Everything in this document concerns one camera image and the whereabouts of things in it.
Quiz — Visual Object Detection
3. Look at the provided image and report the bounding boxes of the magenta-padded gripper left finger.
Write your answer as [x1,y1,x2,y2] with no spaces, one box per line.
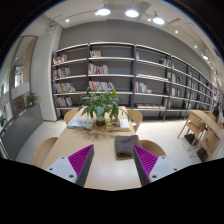
[45,143,95,188]

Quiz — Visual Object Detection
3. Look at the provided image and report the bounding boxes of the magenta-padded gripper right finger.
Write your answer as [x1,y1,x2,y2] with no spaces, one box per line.
[132,143,181,187]

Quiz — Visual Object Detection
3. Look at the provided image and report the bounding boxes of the zigzag striped towel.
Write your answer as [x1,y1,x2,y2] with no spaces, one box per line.
[114,134,142,159]

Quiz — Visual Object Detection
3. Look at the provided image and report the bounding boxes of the rounded wooden chair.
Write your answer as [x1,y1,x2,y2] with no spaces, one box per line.
[139,139,167,158]
[63,108,80,125]
[126,109,144,133]
[33,136,60,168]

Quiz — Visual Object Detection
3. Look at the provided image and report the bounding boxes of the white book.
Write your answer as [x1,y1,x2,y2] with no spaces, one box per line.
[66,116,96,130]

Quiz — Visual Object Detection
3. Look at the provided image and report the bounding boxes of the slatted wooden chair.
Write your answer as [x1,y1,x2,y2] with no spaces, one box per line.
[189,129,221,159]
[176,112,205,141]

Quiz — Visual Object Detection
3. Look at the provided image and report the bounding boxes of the yellow book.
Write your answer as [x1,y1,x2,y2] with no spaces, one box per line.
[104,123,132,133]

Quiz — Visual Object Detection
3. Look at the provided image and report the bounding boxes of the book with dark picture cover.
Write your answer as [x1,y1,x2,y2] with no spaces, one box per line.
[106,118,131,130]

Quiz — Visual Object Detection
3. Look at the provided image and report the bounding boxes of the long wooden table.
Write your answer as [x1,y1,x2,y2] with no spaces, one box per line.
[183,109,224,163]

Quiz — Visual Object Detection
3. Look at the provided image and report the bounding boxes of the green plant in white pot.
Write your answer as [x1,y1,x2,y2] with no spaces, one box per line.
[78,87,131,127]

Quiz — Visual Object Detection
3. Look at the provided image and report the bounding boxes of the small background potted plant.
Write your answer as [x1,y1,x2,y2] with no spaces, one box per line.
[25,91,41,107]

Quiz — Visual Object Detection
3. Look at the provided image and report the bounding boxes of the person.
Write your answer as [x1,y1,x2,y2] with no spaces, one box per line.
[213,101,224,125]

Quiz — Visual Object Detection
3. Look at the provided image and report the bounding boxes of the grey bookshelf unit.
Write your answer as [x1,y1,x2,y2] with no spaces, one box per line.
[51,41,222,122]

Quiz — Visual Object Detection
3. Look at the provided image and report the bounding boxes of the ceiling lights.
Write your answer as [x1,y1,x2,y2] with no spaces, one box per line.
[64,4,212,62]

